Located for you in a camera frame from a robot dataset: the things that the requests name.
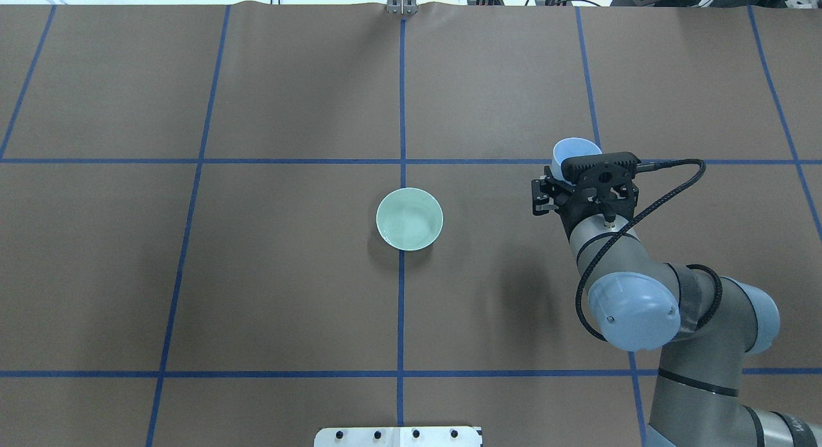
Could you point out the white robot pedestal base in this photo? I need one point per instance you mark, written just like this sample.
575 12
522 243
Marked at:
400 436

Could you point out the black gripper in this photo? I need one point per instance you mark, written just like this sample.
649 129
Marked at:
543 195

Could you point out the light blue plastic cup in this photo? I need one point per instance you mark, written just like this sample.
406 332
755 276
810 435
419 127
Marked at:
569 148

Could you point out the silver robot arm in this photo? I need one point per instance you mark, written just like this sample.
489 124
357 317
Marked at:
704 324

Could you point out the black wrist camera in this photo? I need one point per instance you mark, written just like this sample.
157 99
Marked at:
602 168

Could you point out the light green bowl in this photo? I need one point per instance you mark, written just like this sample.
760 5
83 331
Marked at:
409 219

